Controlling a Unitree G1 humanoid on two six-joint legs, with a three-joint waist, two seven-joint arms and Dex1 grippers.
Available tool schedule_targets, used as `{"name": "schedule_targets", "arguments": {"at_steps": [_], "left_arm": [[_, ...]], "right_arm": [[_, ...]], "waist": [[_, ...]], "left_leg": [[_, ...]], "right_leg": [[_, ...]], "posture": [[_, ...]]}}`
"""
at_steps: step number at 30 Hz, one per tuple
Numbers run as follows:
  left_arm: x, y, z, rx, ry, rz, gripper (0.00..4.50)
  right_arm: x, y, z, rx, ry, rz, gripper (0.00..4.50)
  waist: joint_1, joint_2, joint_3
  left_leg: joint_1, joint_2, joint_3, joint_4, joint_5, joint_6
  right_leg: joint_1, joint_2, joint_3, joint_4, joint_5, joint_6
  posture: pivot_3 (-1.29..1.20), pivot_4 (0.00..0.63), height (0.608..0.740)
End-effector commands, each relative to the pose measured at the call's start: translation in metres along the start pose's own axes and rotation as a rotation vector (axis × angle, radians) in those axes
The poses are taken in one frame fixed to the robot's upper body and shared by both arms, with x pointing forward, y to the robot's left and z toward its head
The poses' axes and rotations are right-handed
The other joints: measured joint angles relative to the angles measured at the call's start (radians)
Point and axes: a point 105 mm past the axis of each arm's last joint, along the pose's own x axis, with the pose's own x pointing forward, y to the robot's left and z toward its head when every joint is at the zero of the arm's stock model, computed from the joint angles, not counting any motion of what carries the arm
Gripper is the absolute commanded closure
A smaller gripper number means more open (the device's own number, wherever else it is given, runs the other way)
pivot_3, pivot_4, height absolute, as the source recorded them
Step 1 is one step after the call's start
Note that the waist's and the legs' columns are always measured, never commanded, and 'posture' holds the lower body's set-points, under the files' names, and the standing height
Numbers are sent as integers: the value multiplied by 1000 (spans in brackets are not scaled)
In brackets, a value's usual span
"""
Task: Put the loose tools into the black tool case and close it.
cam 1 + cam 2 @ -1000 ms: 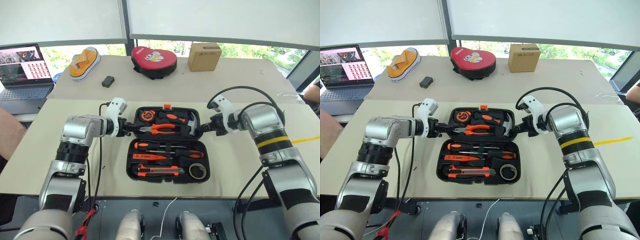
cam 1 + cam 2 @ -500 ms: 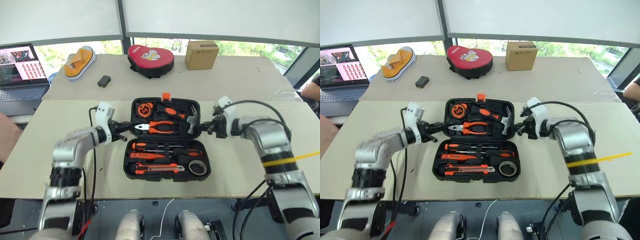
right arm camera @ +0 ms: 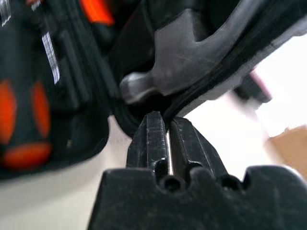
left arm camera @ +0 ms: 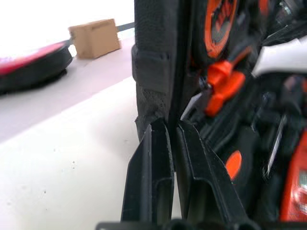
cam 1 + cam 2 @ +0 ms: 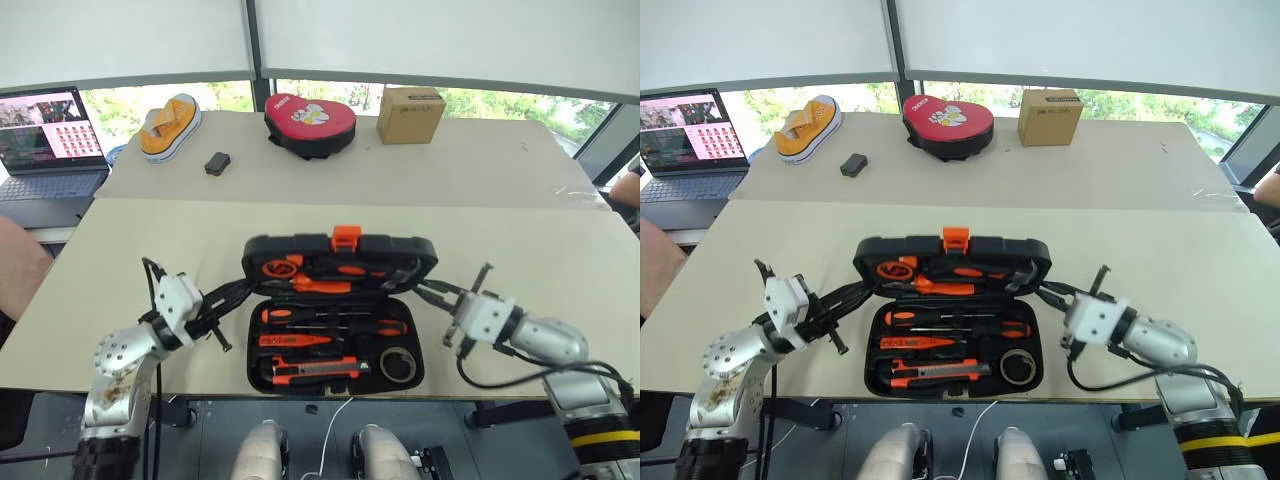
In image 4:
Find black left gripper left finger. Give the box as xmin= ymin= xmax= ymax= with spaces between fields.
xmin=120 ymin=119 xmax=177 ymax=222

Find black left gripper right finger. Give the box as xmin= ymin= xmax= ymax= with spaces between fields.
xmin=175 ymin=119 xmax=248 ymax=223

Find orange black utility knife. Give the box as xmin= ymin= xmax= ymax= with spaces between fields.
xmin=224 ymin=150 xmax=242 ymax=181

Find orange black handled screwdriver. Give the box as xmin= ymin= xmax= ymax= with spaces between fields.
xmin=265 ymin=114 xmax=288 ymax=174

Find black tool case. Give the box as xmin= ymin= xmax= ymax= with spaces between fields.
xmin=130 ymin=0 xmax=307 ymax=230

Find brown cardboard box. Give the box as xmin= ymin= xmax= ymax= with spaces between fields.
xmin=68 ymin=18 xmax=122 ymax=59

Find orange black tape measure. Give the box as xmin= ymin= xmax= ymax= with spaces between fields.
xmin=204 ymin=0 xmax=238 ymax=58

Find red heart-shaped bag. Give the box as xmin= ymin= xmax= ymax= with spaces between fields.
xmin=0 ymin=39 xmax=74 ymax=96

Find orange handled pliers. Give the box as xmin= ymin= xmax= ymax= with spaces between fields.
xmin=181 ymin=59 xmax=246 ymax=120

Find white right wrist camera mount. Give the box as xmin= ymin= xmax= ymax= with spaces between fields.
xmin=250 ymin=37 xmax=307 ymax=76

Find dark window frame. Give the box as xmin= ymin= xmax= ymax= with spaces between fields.
xmin=115 ymin=21 xmax=136 ymax=33

